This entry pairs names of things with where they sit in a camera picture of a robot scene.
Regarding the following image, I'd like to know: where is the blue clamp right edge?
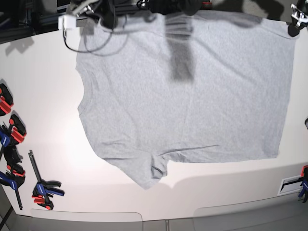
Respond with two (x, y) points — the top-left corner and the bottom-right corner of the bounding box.
(298, 166), (308, 203)

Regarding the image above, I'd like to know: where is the white label plate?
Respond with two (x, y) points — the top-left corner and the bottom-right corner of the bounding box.
(277, 175), (302, 196)

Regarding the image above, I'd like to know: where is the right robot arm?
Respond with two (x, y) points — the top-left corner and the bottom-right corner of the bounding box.
(65, 0), (118, 30)

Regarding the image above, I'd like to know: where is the blue bar clamp on table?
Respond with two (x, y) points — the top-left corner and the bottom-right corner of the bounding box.
(28, 150), (65, 210)

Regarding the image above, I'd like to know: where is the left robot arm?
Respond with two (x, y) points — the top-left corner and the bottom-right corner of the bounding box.
(288, 0), (308, 37)

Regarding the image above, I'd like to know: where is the black camera cable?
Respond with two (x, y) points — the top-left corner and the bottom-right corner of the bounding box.
(63, 14), (135, 57)

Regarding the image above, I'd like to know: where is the black orange clamp top left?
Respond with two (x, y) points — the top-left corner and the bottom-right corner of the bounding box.
(0, 83), (13, 116)

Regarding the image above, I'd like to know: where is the grey T-shirt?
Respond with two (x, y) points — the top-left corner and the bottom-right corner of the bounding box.
(76, 12), (296, 189)

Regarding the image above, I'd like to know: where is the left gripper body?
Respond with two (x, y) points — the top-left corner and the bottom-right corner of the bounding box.
(290, 3), (308, 28)

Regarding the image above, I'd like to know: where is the blue black clamp lower left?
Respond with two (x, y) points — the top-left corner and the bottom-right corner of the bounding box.
(0, 145), (26, 210)

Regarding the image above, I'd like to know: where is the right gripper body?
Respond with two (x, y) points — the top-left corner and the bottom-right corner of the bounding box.
(100, 0), (118, 29)

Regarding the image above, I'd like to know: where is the dark object right edge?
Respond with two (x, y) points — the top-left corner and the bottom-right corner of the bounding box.
(304, 118), (308, 129)

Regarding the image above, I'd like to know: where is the blue orange clamp middle left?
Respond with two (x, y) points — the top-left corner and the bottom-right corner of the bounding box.
(0, 114), (26, 155)

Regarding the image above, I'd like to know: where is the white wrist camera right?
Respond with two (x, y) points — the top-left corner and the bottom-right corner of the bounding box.
(58, 14), (77, 30)

